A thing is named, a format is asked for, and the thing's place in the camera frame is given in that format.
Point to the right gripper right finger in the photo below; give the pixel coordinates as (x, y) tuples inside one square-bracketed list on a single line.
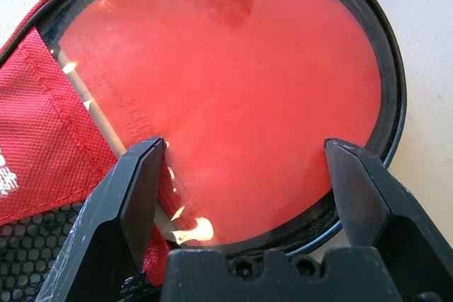
[(407, 245)]

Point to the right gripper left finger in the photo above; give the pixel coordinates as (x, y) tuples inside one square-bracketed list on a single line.
[(106, 245)]

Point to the red black paddle case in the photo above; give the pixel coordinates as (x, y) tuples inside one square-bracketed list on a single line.
[(35, 121)]

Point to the red ping-pong paddle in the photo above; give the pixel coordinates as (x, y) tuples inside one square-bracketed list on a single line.
[(230, 86)]

